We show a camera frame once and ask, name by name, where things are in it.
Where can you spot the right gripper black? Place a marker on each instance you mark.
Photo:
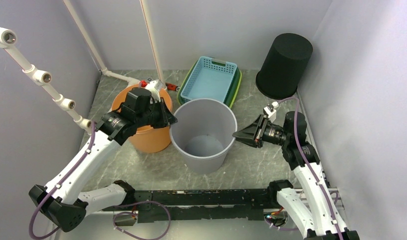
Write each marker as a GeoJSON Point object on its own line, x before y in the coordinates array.
{"type": "Point", "coordinates": [249, 135]}

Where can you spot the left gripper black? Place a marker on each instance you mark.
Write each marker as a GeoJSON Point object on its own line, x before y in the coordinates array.
{"type": "Point", "coordinates": [166, 117]}

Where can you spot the grey plastic bucket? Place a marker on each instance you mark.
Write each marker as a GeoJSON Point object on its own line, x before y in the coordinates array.
{"type": "Point", "coordinates": [203, 134]}

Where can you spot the black plastic bucket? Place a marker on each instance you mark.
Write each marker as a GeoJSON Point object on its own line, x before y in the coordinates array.
{"type": "Point", "coordinates": [284, 66]}

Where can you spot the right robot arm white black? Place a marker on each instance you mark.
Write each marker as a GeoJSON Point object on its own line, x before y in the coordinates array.
{"type": "Point", "coordinates": [318, 219]}

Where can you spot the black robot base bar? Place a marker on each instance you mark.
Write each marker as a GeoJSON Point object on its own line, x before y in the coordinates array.
{"type": "Point", "coordinates": [150, 211]}

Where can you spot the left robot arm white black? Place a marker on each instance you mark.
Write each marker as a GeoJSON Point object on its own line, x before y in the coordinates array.
{"type": "Point", "coordinates": [62, 200]}

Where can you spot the small red clip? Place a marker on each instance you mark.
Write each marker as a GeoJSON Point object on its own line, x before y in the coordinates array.
{"type": "Point", "coordinates": [172, 87]}

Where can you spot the orange plastic bucket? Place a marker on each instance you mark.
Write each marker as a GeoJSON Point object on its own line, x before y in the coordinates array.
{"type": "Point", "coordinates": [146, 139]}

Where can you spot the light blue plastic basket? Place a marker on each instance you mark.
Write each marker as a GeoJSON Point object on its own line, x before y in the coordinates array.
{"type": "Point", "coordinates": [208, 79]}

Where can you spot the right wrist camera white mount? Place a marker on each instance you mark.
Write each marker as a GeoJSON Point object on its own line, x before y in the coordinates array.
{"type": "Point", "coordinates": [270, 111]}

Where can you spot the aluminium rail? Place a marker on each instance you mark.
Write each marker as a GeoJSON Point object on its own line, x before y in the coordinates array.
{"type": "Point", "coordinates": [203, 202]}

